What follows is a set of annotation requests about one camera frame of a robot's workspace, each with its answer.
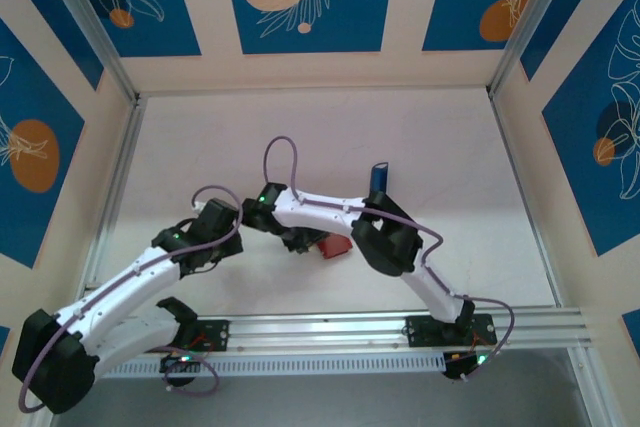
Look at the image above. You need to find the red leather card holder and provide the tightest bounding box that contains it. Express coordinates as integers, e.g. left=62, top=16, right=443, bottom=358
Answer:
left=315, top=232, right=354, bottom=261

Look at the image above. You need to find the black left controller board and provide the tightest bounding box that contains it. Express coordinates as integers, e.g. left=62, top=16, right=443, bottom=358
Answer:
left=159, top=352, right=204, bottom=388

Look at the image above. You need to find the black controller board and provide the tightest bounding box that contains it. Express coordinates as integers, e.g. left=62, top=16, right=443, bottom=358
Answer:
left=442, top=350, right=501, bottom=381
left=159, top=352, right=204, bottom=388

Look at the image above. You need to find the black right controller board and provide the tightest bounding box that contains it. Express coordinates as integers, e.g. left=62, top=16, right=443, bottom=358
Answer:
left=442, top=350, right=501, bottom=381

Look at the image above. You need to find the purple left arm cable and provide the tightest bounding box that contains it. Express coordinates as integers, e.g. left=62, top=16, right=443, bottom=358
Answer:
left=17, top=184, right=245, bottom=414

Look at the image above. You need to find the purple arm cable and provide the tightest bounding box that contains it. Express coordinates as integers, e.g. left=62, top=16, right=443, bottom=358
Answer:
left=263, top=135, right=517, bottom=382
left=17, top=184, right=245, bottom=414

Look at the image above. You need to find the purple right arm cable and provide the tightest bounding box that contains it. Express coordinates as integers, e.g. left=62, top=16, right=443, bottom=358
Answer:
left=263, top=135, right=517, bottom=382

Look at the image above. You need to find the aluminium mounting rail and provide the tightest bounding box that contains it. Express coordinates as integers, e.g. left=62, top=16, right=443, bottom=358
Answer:
left=74, top=307, right=599, bottom=359

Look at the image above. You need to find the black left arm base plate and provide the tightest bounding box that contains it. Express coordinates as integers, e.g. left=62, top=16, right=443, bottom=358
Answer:
left=149, top=319, right=230, bottom=353

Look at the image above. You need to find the aluminium side rail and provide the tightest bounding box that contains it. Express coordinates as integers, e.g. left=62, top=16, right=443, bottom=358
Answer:
left=487, top=89, right=564, bottom=308
left=74, top=95, right=147, bottom=318

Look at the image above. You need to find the white slotted cable duct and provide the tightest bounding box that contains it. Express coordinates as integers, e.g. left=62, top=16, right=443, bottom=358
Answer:
left=99, top=352, right=449, bottom=379

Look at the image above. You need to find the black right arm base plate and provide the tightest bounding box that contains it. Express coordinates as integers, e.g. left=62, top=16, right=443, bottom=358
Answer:
left=405, top=315, right=497, bottom=348

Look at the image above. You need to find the aluminium corner post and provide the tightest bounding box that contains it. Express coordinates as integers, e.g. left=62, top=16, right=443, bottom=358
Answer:
left=487, top=0, right=572, bottom=98
left=37, top=0, right=140, bottom=103

